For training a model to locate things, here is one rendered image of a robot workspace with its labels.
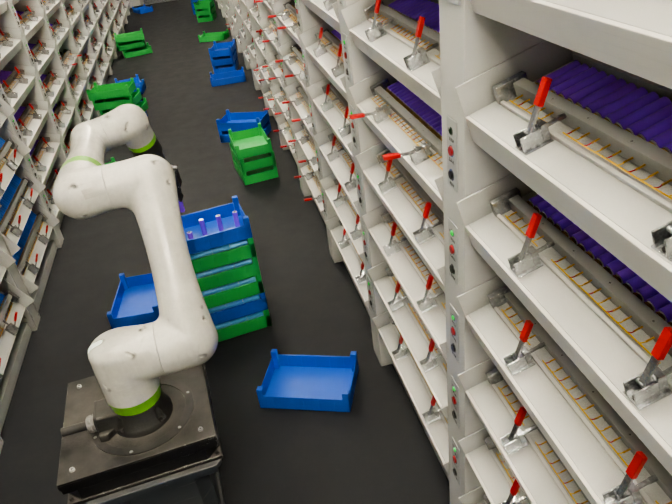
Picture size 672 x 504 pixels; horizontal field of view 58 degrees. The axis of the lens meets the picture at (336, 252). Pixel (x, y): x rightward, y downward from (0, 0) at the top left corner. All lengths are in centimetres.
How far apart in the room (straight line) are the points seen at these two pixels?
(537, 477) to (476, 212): 46
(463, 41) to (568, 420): 56
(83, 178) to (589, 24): 119
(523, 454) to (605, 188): 59
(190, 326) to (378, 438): 74
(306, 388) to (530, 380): 119
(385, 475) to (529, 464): 75
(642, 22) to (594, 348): 38
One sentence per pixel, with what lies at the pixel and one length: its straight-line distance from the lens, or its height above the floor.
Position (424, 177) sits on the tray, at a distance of 121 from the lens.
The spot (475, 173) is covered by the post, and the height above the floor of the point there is 102.
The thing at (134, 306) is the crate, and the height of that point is 0.
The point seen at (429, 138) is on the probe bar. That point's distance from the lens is 129.
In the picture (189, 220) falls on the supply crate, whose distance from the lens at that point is 232.
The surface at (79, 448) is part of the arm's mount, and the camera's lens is 166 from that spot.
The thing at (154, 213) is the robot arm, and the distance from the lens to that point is 151.
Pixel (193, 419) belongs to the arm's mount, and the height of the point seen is 36.
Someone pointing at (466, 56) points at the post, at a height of 121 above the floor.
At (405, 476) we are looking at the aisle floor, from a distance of 184.
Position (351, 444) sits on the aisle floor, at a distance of 192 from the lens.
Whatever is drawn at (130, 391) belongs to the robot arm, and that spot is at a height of 49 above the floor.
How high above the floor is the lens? 146
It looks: 32 degrees down
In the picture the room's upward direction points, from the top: 8 degrees counter-clockwise
